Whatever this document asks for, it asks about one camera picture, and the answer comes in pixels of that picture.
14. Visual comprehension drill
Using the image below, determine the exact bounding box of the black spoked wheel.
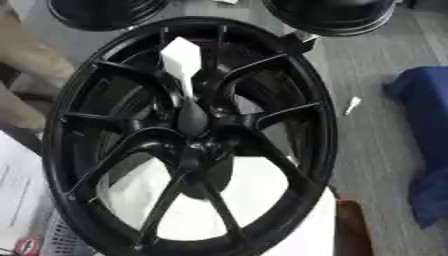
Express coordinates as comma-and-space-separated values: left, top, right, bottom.
40, 16, 340, 256

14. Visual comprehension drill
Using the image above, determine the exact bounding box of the small white pin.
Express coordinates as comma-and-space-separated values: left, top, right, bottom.
343, 96, 363, 117

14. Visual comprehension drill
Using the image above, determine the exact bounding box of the black round wheel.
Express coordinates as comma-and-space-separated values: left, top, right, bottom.
45, 0, 172, 32
260, 0, 399, 38

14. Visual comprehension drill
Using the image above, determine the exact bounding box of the brown wooden board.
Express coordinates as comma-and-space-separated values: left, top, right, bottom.
334, 199, 375, 256

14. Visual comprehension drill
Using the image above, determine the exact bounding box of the white perforated basket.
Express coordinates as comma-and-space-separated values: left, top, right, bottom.
36, 208, 98, 256

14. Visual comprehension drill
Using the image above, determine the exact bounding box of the blue cloth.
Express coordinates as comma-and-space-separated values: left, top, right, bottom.
381, 65, 448, 230

